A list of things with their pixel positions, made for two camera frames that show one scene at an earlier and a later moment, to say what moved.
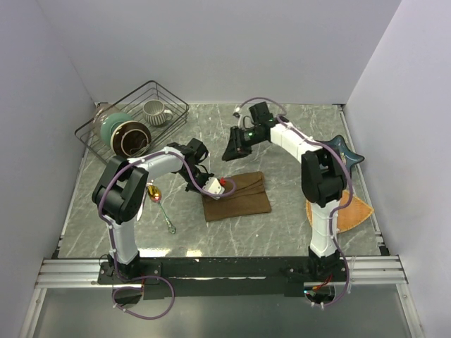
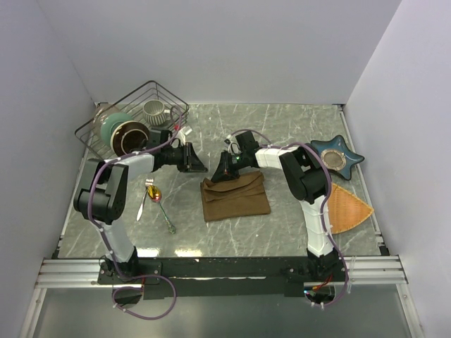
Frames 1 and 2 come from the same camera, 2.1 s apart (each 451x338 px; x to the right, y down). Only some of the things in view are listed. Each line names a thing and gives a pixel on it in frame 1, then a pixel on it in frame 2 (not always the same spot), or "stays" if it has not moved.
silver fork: (143, 200) stays
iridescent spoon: (155, 195) stays
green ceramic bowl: (110, 122) stays
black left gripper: (207, 177) to (191, 162)
